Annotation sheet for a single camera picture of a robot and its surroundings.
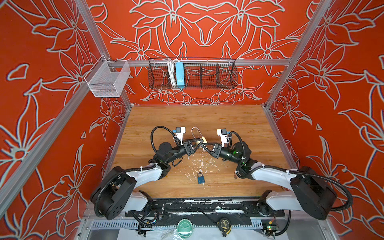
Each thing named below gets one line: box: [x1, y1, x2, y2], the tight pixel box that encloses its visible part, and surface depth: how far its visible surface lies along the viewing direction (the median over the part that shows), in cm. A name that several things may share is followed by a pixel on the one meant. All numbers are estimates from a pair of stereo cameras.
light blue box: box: [175, 62, 185, 86], surface depth 91 cm
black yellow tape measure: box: [217, 218, 232, 238], surface depth 68 cm
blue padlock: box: [197, 172, 205, 184], surface depth 84 cm
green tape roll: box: [177, 218, 193, 239], surface depth 69 cm
